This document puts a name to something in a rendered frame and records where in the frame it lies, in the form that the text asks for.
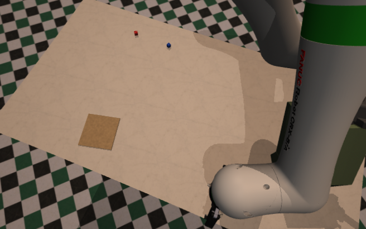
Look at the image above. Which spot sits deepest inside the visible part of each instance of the brown square mat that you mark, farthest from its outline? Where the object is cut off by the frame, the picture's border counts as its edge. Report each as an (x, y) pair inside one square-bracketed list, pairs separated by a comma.
[(99, 131)]

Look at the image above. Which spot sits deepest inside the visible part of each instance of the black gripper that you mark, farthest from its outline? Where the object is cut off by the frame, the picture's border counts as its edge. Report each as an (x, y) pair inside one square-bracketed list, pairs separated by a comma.
[(212, 219)]

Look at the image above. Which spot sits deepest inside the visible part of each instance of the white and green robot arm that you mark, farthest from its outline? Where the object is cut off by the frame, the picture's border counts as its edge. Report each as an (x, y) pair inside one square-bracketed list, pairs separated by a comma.
[(328, 51)]

